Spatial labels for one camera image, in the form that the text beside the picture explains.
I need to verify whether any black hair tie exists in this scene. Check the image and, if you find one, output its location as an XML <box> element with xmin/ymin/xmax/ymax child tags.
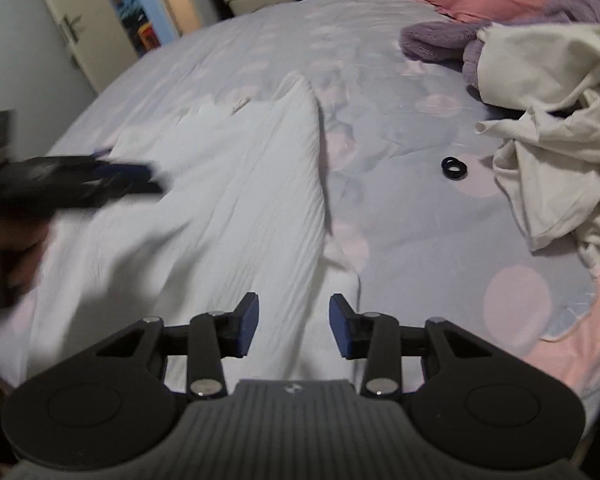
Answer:
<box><xmin>441</xmin><ymin>156</ymin><xmax>473</xmax><ymax>175</ymax></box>

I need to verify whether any white garment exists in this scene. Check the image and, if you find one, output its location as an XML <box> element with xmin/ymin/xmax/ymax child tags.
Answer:
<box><xmin>0</xmin><ymin>71</ymin><xmax>363</xmax><ymax>391</ymax></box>

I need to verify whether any cream garment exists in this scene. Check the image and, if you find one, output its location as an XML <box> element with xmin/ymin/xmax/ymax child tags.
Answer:
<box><xmin>474</xmin><ymin>23</ymin><xmax>600</xmax><ymax>267</ymax></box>

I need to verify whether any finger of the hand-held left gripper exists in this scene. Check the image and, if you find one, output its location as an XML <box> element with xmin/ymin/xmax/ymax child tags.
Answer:
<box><xmin>45</xmin><ymin>158</ymin><xmax>164</xmax><ymax>211</ymax></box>

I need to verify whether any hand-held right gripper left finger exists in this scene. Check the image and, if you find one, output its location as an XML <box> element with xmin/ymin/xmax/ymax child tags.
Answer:
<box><xmin>96</xmin><ymin>292</ymin><xmax>260</xmax><ymax>401</ymax></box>

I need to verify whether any cream door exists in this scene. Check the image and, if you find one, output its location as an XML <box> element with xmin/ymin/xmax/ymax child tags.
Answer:
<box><xmin>28</xmin><ymin>0</ymin><xmax>140</xmax><ymax>96</ymax></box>

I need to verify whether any pink blanket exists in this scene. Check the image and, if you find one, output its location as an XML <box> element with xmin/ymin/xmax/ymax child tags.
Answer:
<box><xmin>522</xmin><ymin>260</ymin><xmax>600</xmax><ymax>411</ymax></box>

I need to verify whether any dotted grey bed sheet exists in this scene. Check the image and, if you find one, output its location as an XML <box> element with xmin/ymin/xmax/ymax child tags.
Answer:
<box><xmin>45</xmin><ymin>0</ymin><xmax>600</xmax><ymax>411</ymax></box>

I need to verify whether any purple fluffy garment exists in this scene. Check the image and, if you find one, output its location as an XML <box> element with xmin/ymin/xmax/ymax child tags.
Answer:
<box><xmin>400</xmin><ymin>0</ymin><xmax>600</xmax><ymax>89</ymax></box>

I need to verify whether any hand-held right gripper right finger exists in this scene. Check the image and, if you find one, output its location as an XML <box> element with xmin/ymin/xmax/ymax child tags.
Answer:
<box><xmin>329</xmin><ymin>293</ymin><xmax>491</xmax><ymax>401</ymax></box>

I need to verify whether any person's left hand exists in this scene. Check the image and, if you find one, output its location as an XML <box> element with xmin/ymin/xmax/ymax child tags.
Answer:
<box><xmin>0</xmin><ymin>217</ymin><xmax>53</xmax><ymax>316</ymax></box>

